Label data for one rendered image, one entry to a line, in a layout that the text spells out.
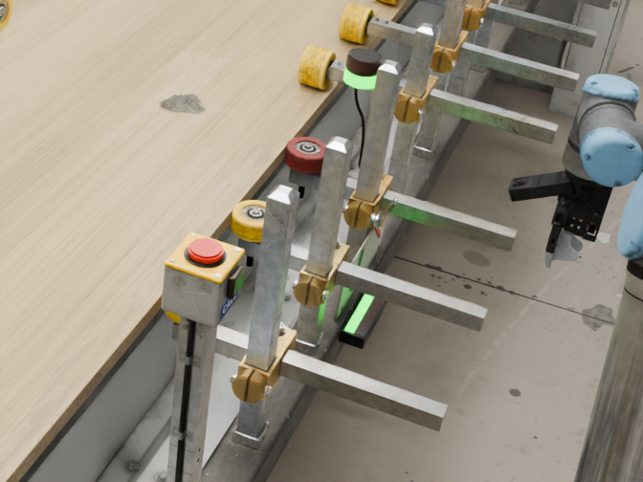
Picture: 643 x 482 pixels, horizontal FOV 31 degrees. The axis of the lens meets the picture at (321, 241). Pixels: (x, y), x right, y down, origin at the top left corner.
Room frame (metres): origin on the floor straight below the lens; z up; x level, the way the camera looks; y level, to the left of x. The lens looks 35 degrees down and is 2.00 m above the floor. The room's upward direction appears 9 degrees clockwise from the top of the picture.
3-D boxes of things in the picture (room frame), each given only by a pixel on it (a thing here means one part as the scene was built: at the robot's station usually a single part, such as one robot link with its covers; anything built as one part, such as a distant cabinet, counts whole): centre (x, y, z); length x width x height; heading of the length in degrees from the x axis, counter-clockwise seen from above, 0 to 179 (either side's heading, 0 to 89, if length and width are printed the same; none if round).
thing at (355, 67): (1.79, -0.02, 1.13); 0.06 x 0.06 x 0.02
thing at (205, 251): (1.05, 0.13, 1.22); 0.04 x 0.04 x 0.02
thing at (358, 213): (1.80, -0.07, 0.85); 0.13 x 0.06 x 0.05; 165
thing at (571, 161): (1.73, -0.43, 1.05); 0.10 x 0.09 x 0.05; 165
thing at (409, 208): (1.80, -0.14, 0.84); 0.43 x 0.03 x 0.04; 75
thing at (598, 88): (1.72, -0.43, 1.14); 0.10 x 0.09 x 0.12; 178
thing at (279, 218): (1.30, 0.06, 0.92); 0.03 x 0.03 x 0.48; 75
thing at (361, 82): (1.79, -0.02, 1.10); 0.06 x 0.06 x 0.02
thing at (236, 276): (1.04, 0.09, 1.20); 0.03 x 0.01 x 0.03; 165
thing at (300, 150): (1.86, 0.05, 0.85); 0.08 x 0.08 x 0.11
